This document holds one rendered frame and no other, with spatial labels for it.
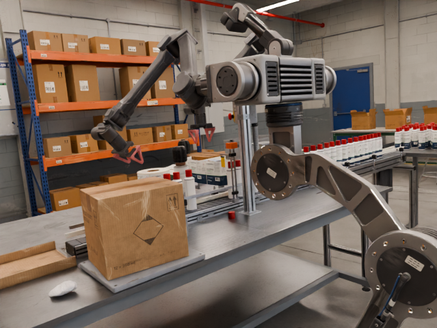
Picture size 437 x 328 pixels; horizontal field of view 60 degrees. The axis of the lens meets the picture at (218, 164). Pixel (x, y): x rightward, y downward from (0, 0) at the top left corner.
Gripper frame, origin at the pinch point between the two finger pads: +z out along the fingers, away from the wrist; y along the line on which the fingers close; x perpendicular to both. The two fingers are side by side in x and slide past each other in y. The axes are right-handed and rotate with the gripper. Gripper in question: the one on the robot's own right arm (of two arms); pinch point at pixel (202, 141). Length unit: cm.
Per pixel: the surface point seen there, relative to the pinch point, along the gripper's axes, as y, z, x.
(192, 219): 18.3, 36.5, 8.2
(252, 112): -13.2, -12.7, 24.2
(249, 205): -7.6, 33.6, 22.7
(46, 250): 80, 38, -16
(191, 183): 15.5, 19.1, 6.2
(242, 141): -8.3, 1.1, 20.2
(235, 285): -35, 98, -18
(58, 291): 94, 37, 31
